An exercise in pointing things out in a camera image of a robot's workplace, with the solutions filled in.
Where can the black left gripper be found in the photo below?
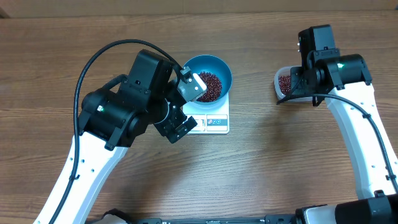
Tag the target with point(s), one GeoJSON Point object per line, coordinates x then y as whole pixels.
{"type": "Point", "coordinates": [179, 118]}

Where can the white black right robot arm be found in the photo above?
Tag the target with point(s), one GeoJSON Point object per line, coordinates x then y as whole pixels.
{"type": "Point", "coordinates": [344, 84]}

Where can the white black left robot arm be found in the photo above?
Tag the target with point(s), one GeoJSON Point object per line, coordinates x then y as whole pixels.
{"type": "Point", "coordinates": [111, 118]}

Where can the white digital kitchen scale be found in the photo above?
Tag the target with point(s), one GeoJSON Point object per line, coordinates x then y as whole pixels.
{"type": "Point", "coordinates": [211, 118]}

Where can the red beans in bowl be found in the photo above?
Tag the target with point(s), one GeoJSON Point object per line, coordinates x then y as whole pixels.
{"type": "Point", "coordinates": [214, 87]}

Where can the teal metal bowl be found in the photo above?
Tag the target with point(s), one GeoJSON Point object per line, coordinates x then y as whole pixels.
{"type": "Point", "coordinates": [215, 65]}

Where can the clear plastic bean container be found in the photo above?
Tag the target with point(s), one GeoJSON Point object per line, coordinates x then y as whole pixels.
{"type": "Point", "coordinates": [295, 73]}

